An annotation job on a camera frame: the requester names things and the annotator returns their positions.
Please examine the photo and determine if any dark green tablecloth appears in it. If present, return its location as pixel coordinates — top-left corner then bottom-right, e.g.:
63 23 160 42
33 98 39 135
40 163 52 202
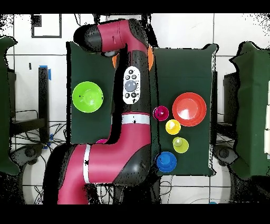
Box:
66 41 219 178

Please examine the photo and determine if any wide red-orange bowl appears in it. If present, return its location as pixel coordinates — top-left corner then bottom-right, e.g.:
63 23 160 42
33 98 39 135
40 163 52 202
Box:
172 92 208 127

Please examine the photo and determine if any lime yellow-green cup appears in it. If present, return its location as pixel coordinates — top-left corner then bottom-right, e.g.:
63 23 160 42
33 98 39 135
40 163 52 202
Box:
172 136 190 154

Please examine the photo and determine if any black square frame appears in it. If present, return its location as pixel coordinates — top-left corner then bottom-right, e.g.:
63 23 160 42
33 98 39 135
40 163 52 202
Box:
31 14 62 39

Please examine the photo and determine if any pink cup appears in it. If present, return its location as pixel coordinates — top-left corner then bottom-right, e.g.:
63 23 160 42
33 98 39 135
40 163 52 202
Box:
152 105 170 122

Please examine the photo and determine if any large orange bowl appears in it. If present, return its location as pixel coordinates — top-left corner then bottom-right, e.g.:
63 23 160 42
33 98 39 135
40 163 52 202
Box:
111 44 154 71

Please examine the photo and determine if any tangle of cables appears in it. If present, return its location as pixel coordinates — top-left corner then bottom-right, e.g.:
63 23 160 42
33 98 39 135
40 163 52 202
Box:
10 109 68 205

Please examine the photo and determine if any blue bowl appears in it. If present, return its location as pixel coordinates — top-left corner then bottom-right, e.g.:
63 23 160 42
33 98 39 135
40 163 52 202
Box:
155 151 177 173

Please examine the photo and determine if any large green bowl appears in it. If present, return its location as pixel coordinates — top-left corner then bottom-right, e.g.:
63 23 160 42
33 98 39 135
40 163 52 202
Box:
72 81 104 113

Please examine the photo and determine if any yellow cup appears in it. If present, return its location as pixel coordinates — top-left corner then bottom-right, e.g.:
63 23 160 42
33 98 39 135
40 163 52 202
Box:
165 119 181 135

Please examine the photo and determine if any black metal stand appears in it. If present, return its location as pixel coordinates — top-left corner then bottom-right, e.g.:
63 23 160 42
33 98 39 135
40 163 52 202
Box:
9 66 51 144

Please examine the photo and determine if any green cloth side table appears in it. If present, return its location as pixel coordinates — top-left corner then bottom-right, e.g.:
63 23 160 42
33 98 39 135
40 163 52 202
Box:
228 41 270 180
0 35 20 176

